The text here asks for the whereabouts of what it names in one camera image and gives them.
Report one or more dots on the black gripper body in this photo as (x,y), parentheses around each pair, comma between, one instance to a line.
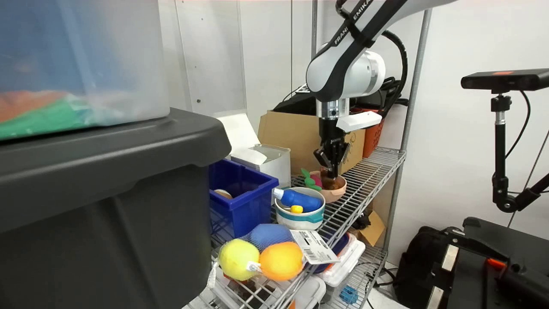
(331,132)

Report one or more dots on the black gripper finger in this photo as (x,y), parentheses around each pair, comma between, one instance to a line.
(322,156)
(338,154)

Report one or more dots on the brown doll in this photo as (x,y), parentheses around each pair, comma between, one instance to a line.
(329,181)

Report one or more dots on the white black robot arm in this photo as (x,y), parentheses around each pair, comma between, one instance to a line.
(360,73)

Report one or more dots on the brown cardboard box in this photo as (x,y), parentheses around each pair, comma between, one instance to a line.
(285,137)

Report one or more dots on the white cardboard box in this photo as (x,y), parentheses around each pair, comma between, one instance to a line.
(274,163)

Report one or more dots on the blue plastic box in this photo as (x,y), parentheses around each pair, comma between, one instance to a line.
(250,207)

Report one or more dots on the pink plush toy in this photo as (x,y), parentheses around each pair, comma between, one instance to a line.
(315,175)

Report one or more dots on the green plush toy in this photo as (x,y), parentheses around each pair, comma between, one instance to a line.
(309,180)

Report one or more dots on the pink plastic bowl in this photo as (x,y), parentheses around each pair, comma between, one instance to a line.
(336,192)

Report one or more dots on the orange plastic bucket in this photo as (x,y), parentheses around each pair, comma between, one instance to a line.
(374,140)

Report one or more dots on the blue toy detergent bottle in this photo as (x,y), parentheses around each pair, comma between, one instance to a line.
(302,199)

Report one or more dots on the small yellow toy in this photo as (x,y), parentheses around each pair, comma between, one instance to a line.
(295,209)

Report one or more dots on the teal white toy pot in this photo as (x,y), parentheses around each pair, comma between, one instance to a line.
(297,219)

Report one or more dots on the loose brown cardboard piece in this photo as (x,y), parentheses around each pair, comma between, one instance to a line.
(374,231)

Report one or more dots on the white paper label tag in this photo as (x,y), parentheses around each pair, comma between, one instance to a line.
(312,247)

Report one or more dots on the blue plush ball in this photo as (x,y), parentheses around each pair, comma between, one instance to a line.
(267,233)

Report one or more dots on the small white round object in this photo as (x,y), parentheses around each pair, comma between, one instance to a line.
(223,194)

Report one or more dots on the blue tape roll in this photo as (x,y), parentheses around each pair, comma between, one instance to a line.
(348,293)

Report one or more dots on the black tool orange collar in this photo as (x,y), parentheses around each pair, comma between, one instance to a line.
(496,264)

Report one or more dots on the large grey storage bin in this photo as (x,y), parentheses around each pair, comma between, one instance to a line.
(85,228)

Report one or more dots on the clear plastic storage bin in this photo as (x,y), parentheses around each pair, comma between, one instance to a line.
(85,56)

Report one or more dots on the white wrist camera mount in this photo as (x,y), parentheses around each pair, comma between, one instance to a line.
(360,120)

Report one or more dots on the black camera stand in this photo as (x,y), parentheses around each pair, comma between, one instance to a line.
(499,147)

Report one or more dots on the black stereo camera bar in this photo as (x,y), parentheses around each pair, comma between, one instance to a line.
(502,78)

